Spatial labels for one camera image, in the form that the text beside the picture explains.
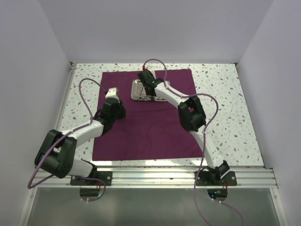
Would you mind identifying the purple surgical cloth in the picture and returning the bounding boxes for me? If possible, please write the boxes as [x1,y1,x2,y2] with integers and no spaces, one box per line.
[92,71,202,161]

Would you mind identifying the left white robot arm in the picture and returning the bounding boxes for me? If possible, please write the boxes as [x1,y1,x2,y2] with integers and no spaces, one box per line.
[34,97,126,185]

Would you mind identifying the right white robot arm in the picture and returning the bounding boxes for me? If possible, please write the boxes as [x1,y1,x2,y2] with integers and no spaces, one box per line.
[138,69,230,185]

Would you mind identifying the steel instrument tray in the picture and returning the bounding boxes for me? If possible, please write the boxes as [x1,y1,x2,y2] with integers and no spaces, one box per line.
[130,79,166,102]

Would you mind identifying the steel scissors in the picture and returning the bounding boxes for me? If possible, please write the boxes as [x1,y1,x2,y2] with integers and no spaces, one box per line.
[134,83,146,101]

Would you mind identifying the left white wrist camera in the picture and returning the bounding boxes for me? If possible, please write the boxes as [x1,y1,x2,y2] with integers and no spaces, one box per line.
[105,88,119,100]

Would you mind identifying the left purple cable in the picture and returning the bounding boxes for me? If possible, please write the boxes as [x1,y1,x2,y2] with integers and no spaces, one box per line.
[27,78,110,202]

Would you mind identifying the aluminium left side rail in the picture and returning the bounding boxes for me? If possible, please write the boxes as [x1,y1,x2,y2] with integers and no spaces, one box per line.
[50,62,77,145]

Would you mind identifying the aluminium rail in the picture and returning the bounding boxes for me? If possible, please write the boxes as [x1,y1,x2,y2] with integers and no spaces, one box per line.
[50,62,77,145]
[30,166,276,189]

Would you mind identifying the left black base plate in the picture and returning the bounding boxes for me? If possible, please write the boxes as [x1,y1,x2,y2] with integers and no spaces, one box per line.
[70,171,113,186]

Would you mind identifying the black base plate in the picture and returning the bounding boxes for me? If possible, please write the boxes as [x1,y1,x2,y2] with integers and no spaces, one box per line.
[70,171,113,186]
[194,171,238,186]

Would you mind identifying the aluminium front rail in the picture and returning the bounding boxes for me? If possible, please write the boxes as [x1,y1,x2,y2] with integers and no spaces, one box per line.
[30,166,276,189]

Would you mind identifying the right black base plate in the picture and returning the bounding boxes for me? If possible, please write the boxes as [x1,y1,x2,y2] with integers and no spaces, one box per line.
[194,171,238,186]

